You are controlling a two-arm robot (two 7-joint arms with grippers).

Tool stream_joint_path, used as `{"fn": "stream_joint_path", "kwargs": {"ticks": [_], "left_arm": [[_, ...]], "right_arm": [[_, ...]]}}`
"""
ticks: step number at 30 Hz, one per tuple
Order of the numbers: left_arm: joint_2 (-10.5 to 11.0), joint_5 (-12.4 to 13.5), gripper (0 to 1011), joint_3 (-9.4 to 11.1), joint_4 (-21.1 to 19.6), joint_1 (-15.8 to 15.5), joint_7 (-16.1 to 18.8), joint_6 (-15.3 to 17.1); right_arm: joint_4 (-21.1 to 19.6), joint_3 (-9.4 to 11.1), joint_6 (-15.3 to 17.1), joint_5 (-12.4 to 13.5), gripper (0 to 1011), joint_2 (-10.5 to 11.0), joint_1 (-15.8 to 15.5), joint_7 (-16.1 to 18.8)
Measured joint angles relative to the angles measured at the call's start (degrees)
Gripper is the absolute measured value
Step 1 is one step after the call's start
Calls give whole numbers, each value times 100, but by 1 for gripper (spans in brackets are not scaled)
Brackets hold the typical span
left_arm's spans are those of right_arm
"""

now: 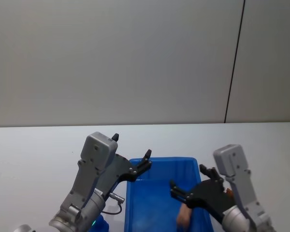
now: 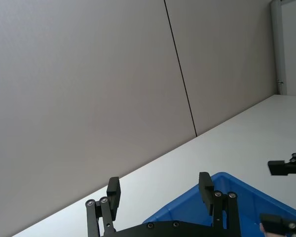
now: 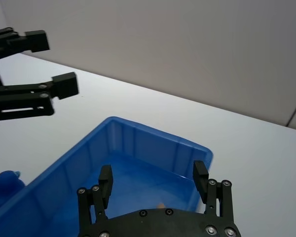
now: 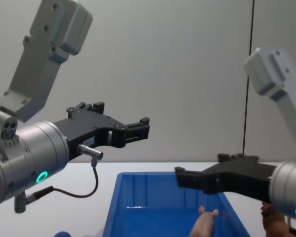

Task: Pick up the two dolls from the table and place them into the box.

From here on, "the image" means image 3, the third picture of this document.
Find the small orange object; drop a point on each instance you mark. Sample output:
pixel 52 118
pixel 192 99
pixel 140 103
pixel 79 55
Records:
pixel 160 205

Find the blue rubber duck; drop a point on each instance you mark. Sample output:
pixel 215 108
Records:
pixel 6 187

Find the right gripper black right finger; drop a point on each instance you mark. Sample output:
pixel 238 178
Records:
pixel 200 177

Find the blue plastic bin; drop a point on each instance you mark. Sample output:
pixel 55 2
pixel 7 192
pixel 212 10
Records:
pixel 143 158

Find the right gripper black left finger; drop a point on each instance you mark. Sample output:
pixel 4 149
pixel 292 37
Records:
pixel 105 182

